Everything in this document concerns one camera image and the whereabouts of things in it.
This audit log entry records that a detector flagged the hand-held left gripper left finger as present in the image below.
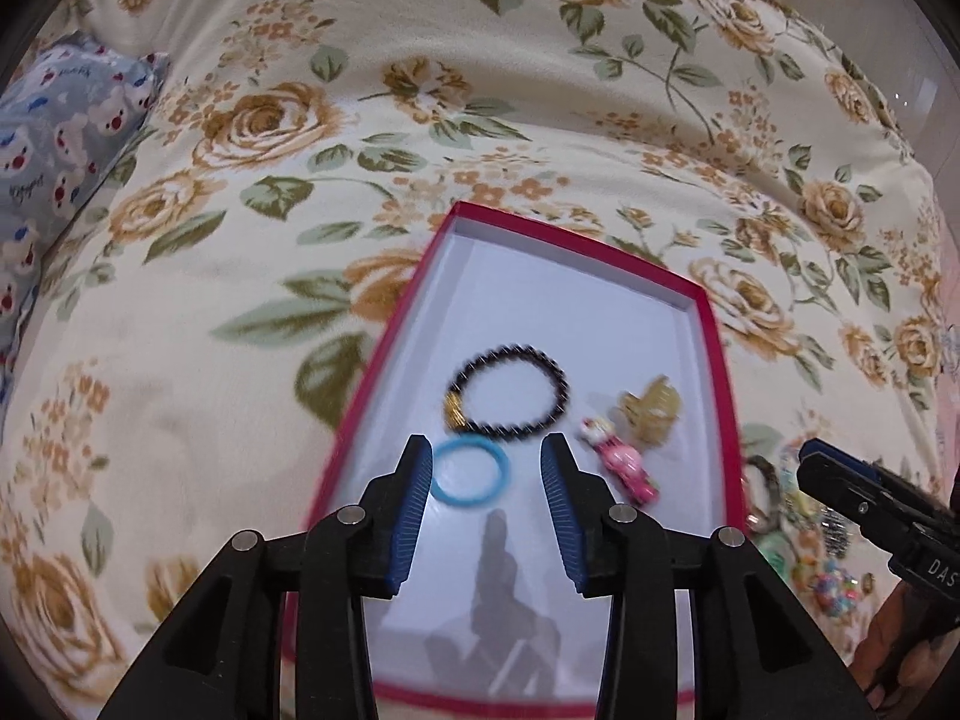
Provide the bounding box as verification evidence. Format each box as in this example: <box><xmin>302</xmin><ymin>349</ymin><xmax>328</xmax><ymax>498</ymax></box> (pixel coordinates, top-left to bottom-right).
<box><xmin>96</xmin><ymin>435</ymin><xmax>434</xmax><ymax>720</ymax></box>

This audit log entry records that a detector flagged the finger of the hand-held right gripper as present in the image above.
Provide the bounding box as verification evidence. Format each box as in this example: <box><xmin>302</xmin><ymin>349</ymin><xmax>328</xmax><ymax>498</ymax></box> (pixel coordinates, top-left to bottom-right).
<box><xmin>796</xmin><ymin>438</ymin><xmax>935</xmax><ymax>548</ymax></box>

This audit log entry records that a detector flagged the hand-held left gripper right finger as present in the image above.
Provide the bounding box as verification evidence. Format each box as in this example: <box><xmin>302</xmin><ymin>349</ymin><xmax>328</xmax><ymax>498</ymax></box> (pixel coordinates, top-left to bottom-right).
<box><xmin>540</xmin><ymin>433</ymin><xmax>880</xmax><ymax>720</ymax></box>

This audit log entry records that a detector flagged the light blue ring bracelet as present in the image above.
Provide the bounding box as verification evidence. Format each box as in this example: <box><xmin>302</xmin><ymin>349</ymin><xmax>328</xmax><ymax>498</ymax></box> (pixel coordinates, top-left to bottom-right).
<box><xmin>427</xmin><ymin>438</ymin><xmax>512</xmax><ymax>509</ymax></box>

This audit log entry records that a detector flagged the pile of colourful jewelry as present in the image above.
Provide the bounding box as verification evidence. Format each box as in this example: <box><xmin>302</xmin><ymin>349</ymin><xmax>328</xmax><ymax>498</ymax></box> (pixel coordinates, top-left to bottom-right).
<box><xmin>741</xmin><ymin>441</ymin><xmax>880</xmax><ymax>617</ymax></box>

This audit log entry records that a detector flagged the red box with white inside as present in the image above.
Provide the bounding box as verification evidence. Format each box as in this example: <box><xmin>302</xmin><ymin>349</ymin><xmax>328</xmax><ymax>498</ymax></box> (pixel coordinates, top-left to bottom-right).
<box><xmin>279</xmin><ymin>200</ymin><xmax>752</xmax><ymax>720</ymax></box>

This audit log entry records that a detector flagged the person's right hand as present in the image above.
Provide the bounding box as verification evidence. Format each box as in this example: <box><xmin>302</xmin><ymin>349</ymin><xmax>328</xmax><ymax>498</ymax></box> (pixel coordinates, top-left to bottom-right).
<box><xmin>851</xmin><ymin>585</ymin><xmax>931</xmax><ymax>695</ymax></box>

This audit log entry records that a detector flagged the pink cat figure charm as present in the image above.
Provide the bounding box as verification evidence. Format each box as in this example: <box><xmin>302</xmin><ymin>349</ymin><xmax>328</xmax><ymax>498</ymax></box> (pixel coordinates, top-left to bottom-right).
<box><xmin>578</xmin><ymin>418</ymin><xmax>662</xmax><ymax>506</ymax></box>

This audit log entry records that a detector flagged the yellow translucent hair claw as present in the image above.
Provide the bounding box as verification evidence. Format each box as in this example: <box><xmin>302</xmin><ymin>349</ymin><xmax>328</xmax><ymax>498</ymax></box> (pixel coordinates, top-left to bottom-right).
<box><xmin>616</xmin><ymin>374</ymin><xmax>685</xmax><ymax>452</ymax></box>

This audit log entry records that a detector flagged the floral blanket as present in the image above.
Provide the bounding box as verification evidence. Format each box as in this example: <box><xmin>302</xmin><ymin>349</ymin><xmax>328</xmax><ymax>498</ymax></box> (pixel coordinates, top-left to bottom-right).
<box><xmin>0</xmin><ymin>0</ymin><xmax>950</xmax><ymax>720</ymax></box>

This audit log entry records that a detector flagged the blue printed pillow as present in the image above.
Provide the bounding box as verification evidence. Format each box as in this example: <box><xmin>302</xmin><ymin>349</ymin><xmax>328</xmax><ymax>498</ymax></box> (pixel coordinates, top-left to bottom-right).
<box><xmin>0</xmin><ymin>33</ymin><xmax>172</xmax><ymax>398</ymax></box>

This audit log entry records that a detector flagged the black bead bracelet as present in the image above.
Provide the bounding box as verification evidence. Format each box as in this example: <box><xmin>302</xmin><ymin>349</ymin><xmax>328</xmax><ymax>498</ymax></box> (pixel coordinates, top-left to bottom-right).
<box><xmin>447</xmin><ymin>344</ymin><xmax>572</xmax><ymax>437</ymax></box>

